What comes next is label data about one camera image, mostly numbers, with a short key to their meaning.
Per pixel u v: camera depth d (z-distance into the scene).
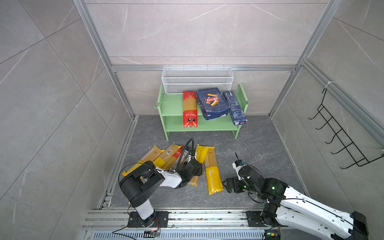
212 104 0.81
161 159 0.91
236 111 0.80
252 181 0.56
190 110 0.83
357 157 0.60
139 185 0.46
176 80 1.00
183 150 0.93
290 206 0.49
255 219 0.73
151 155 0.95
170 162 0.92
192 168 0.70
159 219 0.73
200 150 0.95
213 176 0.86
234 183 0.66
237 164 0.69
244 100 0.81
